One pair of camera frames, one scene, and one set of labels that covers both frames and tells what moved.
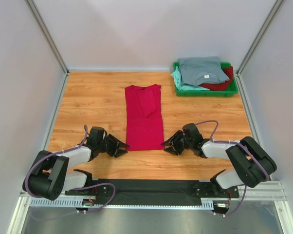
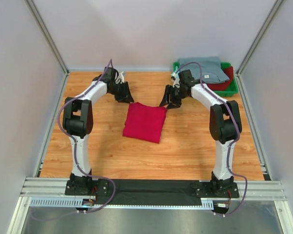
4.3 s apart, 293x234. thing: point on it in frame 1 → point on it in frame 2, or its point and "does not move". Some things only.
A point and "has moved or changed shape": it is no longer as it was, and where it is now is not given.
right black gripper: (173, 141) → (165, 101)
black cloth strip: (151, 192) does not move
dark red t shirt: (222, 86) does not move
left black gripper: (116, 144) → (126, 96)
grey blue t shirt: (197, 71) does not move
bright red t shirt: (144, 120) has moved or changed shape
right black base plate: (212, 189) does not move
